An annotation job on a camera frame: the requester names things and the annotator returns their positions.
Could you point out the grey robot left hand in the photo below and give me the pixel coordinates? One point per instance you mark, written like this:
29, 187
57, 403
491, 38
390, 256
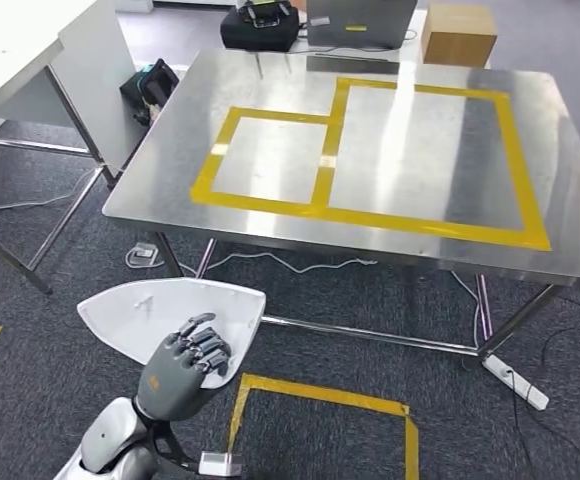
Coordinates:
175, 387

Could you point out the white plastic car body part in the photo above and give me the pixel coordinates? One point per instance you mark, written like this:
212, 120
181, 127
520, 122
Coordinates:
160, 311

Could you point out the stainless steel workbench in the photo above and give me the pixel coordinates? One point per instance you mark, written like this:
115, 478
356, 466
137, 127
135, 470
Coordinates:
180, 152

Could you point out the metal floor socket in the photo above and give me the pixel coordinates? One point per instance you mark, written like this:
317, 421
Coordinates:
145, 254

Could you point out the black and teal backpack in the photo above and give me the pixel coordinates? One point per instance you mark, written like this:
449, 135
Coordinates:
153, 89

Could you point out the white topped steel table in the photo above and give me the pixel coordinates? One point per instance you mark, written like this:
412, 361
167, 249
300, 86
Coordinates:
100, 86

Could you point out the black carrying case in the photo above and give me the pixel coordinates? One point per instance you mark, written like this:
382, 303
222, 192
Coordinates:
255, 36

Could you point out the black remote controller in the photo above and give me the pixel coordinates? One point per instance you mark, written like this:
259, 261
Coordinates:
265, 13

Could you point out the grey laptop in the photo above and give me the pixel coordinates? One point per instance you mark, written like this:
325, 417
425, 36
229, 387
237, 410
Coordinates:
360, 23

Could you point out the white power strip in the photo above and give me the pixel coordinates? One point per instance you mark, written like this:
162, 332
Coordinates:
515, 383

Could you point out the brown cardboard box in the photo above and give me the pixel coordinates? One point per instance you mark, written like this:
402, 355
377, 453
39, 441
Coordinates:
457, 40

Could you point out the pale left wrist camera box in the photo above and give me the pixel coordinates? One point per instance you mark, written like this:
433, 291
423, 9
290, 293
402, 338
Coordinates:
220, 464

